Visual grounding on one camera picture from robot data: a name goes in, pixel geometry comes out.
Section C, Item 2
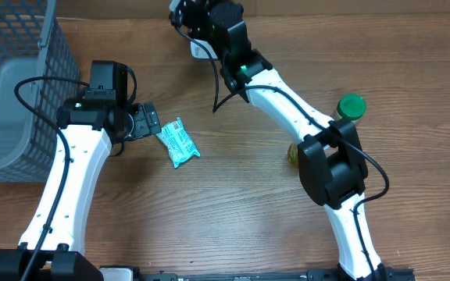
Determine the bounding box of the teal white wipes packet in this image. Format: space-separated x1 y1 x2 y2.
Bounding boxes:
156 117 201 169

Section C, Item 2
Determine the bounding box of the yellow liquid bottle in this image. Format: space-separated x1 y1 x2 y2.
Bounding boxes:
287 143 298 168

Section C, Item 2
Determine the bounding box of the green lid jar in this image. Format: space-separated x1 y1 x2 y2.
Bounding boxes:
331 94 367 125

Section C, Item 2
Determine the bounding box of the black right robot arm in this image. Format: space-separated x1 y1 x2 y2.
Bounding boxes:
169 0 383 280

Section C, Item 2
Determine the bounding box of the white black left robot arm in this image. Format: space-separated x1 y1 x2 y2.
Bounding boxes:
0 60 161 281

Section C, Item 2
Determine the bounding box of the white barcode scanner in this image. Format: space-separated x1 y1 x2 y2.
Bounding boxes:
191 39 217 60

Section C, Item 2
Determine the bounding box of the grey plastic mesh basket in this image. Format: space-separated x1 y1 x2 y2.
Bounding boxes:
0 0 80 182

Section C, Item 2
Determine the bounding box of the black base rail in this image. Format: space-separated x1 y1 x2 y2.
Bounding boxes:
99 265 417 281

